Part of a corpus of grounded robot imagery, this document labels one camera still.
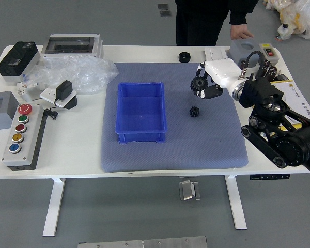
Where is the clear plastic bag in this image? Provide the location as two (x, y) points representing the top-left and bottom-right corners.
(23, 55), (119, 96)

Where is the grey red-black button switch box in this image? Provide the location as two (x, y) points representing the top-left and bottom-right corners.
(257, 42), (278, 65)

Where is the black enclosure with white base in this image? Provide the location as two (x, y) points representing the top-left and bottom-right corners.
(0, 41), (41, 84)

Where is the grey block with round hole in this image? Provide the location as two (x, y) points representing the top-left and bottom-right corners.
(227, 38), (263, 69)

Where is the dark brown capacitor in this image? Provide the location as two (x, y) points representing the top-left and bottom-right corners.
(265, 66), (278, 82)
(257, 59), (272, 80)

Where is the white table leg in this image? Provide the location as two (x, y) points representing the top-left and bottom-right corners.
(42, 178), (66, 237)
(224, 175), (248, 230)

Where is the yellow white cardboard box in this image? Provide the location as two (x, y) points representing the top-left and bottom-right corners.
(270, 79), (310, 131)

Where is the small black flat box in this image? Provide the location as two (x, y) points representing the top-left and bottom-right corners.
(276, 73), (292, 83)

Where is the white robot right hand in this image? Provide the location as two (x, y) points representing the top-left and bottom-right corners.
(190, 58), (245, 100)

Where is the long metal plate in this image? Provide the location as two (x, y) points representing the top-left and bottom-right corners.
(77, 236), (208, 248)

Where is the white yellow plush toy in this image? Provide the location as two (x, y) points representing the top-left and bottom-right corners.
(263, 0), (310, 41)

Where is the black round nut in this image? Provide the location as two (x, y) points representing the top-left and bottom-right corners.
(178, 51), (191, 63)

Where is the white wall switch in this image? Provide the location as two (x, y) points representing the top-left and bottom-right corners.
(204, 47), (229, 62)

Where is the person's left hand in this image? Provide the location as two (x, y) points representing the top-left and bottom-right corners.
(230, 23), (254, 41)

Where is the grey box with window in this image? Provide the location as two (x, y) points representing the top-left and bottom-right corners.
(0, 90), (19, 132)

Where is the black table control panel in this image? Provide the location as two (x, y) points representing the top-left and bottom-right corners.
(250, 174), (291, 181)

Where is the person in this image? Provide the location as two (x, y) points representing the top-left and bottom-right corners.
(174, 0), (259, 47)

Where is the black power adapter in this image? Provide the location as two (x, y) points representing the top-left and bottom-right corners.
(56, 80), (73, 100)

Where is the grey clear-lid distribution box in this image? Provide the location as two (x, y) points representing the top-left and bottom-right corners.
(41, 33), (104, 59)

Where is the grey five-button control station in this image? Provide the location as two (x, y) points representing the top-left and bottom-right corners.
(1, 103), (46, 171)

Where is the grey-blue padded mat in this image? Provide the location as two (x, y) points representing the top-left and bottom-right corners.
(100, 61), (249, 173)

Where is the black adapter cord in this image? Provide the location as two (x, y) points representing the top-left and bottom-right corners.
(43, 98), (61, 121)

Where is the blue plastic box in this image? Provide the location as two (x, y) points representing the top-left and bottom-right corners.
(115, 82), (168, 144)

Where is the big black gear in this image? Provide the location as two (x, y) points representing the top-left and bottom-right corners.
(190, 76), (209, 91)

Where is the white terminal connector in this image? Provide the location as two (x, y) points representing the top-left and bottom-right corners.
(16, 80), (46, 95)

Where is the metal floor bracket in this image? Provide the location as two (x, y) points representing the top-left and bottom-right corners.
(179, 180), (202, 202)

